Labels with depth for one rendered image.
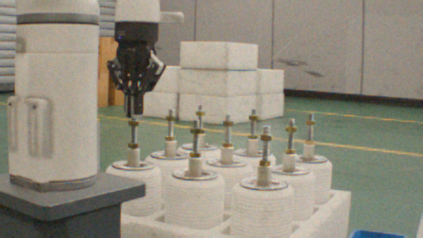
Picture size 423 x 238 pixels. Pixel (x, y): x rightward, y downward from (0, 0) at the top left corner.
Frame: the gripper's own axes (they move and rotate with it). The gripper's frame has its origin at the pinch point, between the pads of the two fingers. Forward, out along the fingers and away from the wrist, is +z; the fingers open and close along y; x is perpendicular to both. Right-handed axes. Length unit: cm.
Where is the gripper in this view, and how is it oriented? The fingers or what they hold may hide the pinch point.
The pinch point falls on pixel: (133, 106)
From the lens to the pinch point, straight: 90.7
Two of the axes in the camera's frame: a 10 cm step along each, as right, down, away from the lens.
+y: 7.7, 1.0, -6.4
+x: 6.4, -0.6, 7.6
